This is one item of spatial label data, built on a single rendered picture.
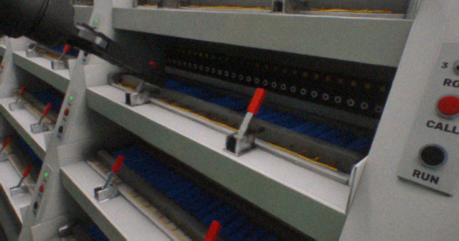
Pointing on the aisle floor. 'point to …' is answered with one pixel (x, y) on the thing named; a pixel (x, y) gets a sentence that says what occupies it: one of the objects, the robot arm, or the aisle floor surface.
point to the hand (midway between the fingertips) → (146, 72)
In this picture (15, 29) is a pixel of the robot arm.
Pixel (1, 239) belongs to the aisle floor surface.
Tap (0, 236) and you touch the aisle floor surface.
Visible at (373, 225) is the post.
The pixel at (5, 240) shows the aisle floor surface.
